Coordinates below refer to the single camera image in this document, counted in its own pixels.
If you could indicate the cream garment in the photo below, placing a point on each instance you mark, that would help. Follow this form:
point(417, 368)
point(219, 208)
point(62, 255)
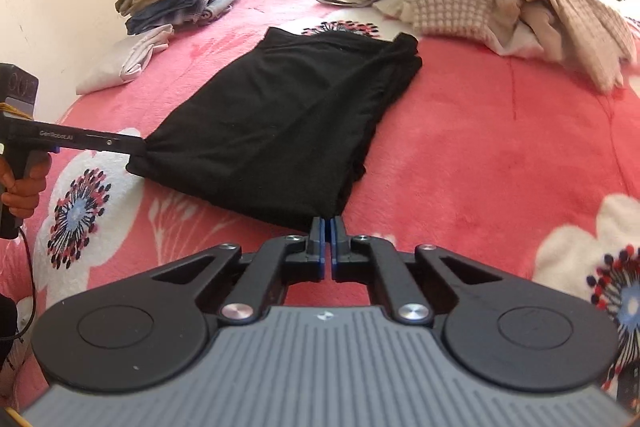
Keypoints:
point(535, 12)

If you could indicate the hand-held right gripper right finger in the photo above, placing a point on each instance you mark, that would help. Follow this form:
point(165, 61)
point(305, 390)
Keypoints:
point(336, 252)

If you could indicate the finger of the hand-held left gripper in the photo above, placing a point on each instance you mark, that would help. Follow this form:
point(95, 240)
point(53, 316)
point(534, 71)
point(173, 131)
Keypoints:
point(117, 144)

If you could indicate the red floral blanket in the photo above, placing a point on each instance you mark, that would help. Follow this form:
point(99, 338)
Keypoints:
point(475, 167)

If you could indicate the person's left hand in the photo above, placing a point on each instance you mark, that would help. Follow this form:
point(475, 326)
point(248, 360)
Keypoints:
point(30, 194)

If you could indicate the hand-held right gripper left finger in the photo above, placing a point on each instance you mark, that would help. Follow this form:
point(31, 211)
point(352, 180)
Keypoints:
point(318, 252)

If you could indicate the pale yellow knit garment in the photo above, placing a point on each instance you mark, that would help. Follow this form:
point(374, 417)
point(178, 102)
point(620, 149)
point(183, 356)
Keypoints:
point(392, 7)

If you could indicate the white folded cloth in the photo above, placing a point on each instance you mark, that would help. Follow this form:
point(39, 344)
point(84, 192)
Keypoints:
point(130, 57)

